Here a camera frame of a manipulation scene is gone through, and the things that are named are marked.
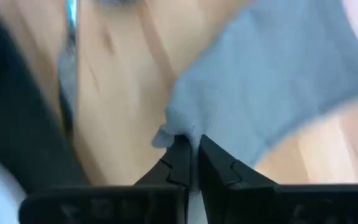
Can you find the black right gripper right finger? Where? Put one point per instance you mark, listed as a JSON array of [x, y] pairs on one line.
[[259, 202]]

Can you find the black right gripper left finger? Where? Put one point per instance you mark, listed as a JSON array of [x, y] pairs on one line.
[[154, 202]]

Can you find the grey cloth napkin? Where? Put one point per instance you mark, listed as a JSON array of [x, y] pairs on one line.
[[259, 77]]

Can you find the black plastic tray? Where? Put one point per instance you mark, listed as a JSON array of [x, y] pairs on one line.
[[17, 124]]

